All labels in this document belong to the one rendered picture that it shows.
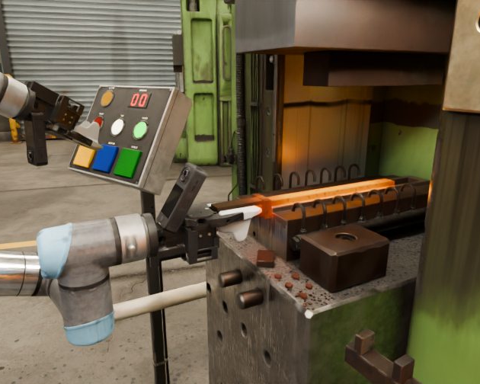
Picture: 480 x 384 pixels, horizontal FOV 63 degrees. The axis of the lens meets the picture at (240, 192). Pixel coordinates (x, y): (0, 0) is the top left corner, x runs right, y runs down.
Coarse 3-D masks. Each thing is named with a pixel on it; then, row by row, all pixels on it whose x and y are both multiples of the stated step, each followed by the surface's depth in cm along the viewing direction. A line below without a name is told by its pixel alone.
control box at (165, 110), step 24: (96, 96) 121; (120, 96) 114; (144, 96) 108; (168, 96) 102; (144, 120) 104; (168, 120) 103; (120, 144) 107; (144, 144) 102; (168, 144) 104; (72, 168) 117; (144, 168) 99; (168, 168) 106
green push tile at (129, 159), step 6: (126, 150) 104; (132, 150) 103; (120, 156) 105; (126, 156) 103; (132, 156) 102; (138, 156) 101; (120, 162) 104; (126, 162) 103; (132, 162) 101; (138, 162) 101; (120, 168) 103; (126, 168) 102; (132, 168) 101; (120, 174) 102; (126, 174) 101; (132, 174) 100
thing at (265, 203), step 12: (372, 180) 86; (384, 180) 86; (300, 192) 77; (312, 192) 77; (324, 192) 77; (336, 192) 78; (348, 192) 80; (216, 204) 69; (228, 204) 69; (240, 204) 69; (252, 204) 70; (264, 204) 70; (276, 204) 72; (264, 216) 71
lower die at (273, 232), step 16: (368, 176) 101; (384, 176) 97; (272, 192) 87; (288, 192) 83; (368, 192) 81; (400, 192) 83; (416, 192) 83; (272, 208) 71; (288, 208) 72; (320, 208) 73; (336, 208) 73; (352, 208) 73; (368, 208) 75; (384, 208) 77; (400, 208) 79; (416, 208) 82; (256, 224) 77; (272, 224) 71; (288, 224) 67; (320, 224) 70; (336, 224) 72; (416, 224) 83; (272, 240) 72; (288, 240) 68; (288, 256) 69
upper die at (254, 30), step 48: (240, 0) 71; (288, 0) 58; (336, 0) 60; (384, 0) 64; (432, 0) 69; (240, 48) 73; (288, 48) 62; (336, 48) 62; (384, 48) 67; (432, 48) 72
